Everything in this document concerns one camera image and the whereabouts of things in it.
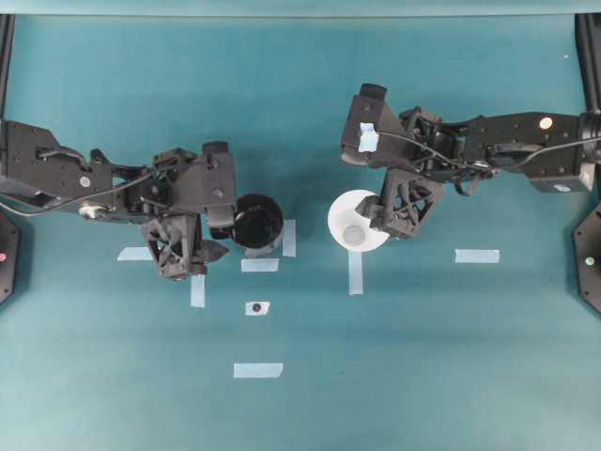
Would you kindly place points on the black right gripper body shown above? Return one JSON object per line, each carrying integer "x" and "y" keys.
{"x": 420, "y": 142}

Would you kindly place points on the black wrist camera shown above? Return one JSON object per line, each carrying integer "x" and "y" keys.
{"x": 210, "y": 188}
{"x": 369, "y": 106}

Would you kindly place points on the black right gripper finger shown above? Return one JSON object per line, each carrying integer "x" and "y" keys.
{"x": 405, "y": 201}

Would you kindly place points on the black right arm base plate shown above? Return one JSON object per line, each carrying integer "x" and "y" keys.
{"x": 586, "y": 239}

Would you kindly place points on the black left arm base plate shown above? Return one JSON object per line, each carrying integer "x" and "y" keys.
{"x": 9, "y": 248}

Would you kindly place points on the black aluminium frame rail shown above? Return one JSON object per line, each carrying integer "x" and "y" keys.
{"x": 587, "y": 35}

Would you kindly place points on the blue tape on camera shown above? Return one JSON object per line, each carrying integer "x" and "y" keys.
{"x": 369, "y": 138}

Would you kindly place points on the blue tape strip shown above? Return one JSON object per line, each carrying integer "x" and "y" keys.
{"x": 257, "y": 370}
{"x": 137, "y": 253}
{"x": 477, "y": 256}
{"x": 289, "y": 243}
{"x": 355, "y": 273}
{"x": 259, "y": 264}
{"x": 198, "y": 294}

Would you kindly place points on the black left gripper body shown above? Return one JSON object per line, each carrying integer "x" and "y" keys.
{"x": 171, "y": 186}

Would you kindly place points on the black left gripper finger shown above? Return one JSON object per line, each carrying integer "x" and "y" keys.
{"x": 178, "y": 248}

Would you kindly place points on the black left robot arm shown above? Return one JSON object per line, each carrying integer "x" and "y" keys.
{"x": 45, "y": 176}

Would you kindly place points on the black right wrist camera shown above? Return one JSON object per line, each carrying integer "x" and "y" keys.
{"x": 369, "y": 106}

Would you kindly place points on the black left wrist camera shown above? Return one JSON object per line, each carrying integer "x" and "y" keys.
{"x": 210, "y": 188}

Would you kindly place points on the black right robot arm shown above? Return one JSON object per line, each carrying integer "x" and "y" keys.
{"x": 546, "y": 148}

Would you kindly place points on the black left frame post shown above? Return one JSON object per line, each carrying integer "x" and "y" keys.
{"x": 7, "y": 27}

